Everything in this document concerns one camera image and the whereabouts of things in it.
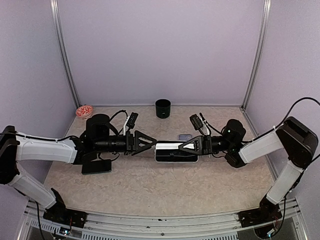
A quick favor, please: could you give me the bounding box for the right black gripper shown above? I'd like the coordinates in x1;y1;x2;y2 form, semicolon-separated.
178;133;234;155

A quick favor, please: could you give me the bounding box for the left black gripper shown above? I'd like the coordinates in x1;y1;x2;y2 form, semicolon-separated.
94;130;157;156

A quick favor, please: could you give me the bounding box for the lavender phone case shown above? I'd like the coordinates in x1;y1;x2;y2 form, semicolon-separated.
178;134;193;142

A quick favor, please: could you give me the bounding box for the black phone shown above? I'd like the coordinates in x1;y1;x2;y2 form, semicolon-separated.
81;159;112;175
154;141;200;163

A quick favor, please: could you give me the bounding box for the clear phone case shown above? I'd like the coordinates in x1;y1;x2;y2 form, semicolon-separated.
154;140;200;164

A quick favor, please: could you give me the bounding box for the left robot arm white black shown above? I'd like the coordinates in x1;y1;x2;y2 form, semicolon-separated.
0;112;157;223

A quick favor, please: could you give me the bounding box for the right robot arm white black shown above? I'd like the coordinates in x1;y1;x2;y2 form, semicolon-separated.
178;116;319;222

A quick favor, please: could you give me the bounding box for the black phone bottom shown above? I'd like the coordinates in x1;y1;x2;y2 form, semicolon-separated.
81;159;112;175

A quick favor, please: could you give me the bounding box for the dark green mug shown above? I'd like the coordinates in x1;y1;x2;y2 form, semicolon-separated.
155;99;171;119

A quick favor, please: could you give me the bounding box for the red white patterned bowl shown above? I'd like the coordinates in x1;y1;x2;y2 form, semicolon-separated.
75;105;94;119

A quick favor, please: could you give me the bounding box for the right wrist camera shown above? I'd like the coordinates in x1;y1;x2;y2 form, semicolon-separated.
189;114;212;136

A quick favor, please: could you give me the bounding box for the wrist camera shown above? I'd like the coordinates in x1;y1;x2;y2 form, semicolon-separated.
122;112;139;135
189;114;212;136

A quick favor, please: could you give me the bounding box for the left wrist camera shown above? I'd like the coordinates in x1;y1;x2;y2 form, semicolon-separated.
122;112;139;135

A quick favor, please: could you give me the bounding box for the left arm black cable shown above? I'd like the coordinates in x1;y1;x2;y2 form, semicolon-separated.
0;109;128;240

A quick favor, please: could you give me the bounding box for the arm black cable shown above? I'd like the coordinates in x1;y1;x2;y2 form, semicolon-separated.
0;109;128;240
198;97;320;163

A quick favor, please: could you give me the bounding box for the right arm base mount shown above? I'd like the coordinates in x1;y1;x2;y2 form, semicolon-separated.
238;208;282;228

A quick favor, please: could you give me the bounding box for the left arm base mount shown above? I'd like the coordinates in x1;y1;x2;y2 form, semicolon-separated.
43;208;88;229

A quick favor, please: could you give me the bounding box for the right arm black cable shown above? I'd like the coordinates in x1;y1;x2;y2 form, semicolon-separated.
198;97;320;163

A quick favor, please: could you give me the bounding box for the front aluminium rail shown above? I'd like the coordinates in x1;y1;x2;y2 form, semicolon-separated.
16;198;310;240

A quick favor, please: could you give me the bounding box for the right aluminium frame post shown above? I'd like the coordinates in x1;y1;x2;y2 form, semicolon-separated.
241;0;272;111

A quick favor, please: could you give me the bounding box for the aluminium frame post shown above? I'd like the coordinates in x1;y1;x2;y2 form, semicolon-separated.
50;0;81;108
241;0;272;111

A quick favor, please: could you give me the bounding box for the left aluminium frame post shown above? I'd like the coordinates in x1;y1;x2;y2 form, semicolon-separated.
50;0;81;108

